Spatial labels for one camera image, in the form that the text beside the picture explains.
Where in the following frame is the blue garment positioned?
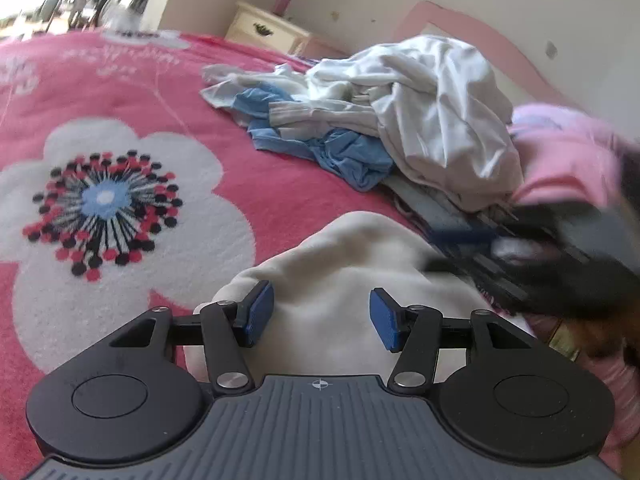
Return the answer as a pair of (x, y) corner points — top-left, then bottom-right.
(232, 86), (396, 192)

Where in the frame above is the cream nightstand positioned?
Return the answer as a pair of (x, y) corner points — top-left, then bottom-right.
(224, 1), (313, 56)

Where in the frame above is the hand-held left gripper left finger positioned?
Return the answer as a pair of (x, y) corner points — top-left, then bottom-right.
(110, 280), (275, 395)

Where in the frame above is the beige jacket with black trim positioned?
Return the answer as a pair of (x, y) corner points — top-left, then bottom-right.
(182, 211), (536, 386)

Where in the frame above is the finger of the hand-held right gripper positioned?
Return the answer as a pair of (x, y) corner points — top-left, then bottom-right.
(430, 225), (503, 247)
(422, 256), (481, 278)

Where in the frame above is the pink floral blanket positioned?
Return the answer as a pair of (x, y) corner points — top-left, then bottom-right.
(0, 27), (436, 480)

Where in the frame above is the grey striped garment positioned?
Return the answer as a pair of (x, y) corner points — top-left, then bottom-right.
(385, 170), (591, 311)

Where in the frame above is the pink quilt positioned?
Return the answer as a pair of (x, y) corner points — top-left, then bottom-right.
(507, 102), (640, 480)

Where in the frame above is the white clothes heap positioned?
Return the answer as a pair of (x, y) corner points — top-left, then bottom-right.
(200, 35), (523, 213)

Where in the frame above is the cream ribbed cuff garment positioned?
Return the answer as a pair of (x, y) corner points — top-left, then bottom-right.
(269, 100), (381, 138)

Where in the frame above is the pink framed headboard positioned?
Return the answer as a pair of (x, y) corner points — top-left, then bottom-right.
(392, 0), (591, 111)

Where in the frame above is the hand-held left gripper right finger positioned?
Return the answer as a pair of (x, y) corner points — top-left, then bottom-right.
(369, 286), (531, 395)

